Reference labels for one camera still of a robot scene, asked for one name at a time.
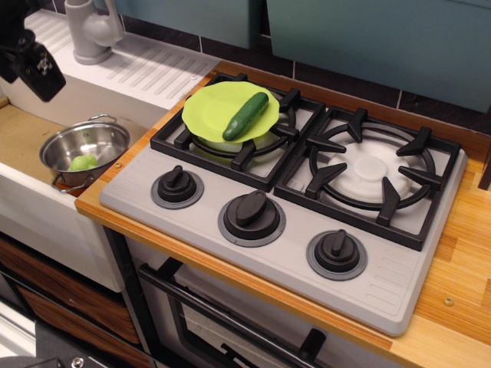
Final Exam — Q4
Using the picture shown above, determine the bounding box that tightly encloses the light green plate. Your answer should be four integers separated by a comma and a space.
182, 81, 280, 143

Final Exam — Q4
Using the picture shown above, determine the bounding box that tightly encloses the grey toy faucet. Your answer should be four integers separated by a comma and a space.
64, 0, 124, 65

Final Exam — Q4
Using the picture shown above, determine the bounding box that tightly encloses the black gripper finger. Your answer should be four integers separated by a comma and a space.
17, 42, 66, 102

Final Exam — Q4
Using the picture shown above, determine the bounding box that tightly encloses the white toy sink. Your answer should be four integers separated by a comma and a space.
1, 10, 218, 292

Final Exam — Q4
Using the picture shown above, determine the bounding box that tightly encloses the black right burner grate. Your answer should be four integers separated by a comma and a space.
274, 107, 467, 251

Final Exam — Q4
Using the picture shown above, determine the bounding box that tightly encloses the black burner grate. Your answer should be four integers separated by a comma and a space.
150, 88, 325, 192
274, 107, 467, 251

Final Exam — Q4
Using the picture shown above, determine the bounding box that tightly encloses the light green toy cauliflower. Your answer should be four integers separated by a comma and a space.
68, 154, 97, 171

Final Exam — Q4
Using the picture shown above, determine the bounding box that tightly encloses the dark green toy pickle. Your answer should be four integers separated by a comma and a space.
222, 92, 269, 141

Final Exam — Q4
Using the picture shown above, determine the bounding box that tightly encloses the white left burner cap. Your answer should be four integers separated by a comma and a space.
198, 113, 296, 153

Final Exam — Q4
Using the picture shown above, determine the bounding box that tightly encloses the white right burner cap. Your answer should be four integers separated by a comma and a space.
328, 140, 421, 203

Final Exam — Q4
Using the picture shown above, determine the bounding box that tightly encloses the black left burner grate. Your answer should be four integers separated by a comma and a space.
150, 88, 325, 192

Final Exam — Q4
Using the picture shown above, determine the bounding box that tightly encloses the grey toy stove top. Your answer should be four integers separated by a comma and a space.
100, 135, 445, 336

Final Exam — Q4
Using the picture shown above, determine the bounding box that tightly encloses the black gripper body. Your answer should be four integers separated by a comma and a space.
1, 1, 38, 83

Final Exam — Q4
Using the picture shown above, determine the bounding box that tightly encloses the black left stove knob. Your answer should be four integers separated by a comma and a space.
150, 165, 204, 210

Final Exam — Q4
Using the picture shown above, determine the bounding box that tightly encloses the toy oven door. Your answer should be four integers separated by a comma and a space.
127, 239, 397, 367

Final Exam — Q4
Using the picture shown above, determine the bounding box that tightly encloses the white burner cap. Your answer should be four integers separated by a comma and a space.
198, 113, 296, 153
328, 140, 421, 203

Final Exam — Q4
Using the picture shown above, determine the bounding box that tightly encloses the stainless steel pot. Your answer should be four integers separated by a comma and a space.
39, 114, 130, 193

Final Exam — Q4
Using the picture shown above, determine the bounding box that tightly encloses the black oven door handle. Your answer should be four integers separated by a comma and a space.
138, 258, 325, 367

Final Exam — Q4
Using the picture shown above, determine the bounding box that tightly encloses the black right stove knob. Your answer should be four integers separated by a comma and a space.
306, 229, 368, 281

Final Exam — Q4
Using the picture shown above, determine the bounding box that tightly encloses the wooden drawer front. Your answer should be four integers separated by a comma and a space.
1, 234, 151, 367

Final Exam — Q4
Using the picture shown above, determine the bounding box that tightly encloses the black middle stove knob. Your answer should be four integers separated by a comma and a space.
218, 190, 286, 248

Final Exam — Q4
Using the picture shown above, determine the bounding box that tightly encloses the black stove knob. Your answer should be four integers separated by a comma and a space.
306, 229, 368, 281
150, 165, 204, 210
218, 190, 286, 248

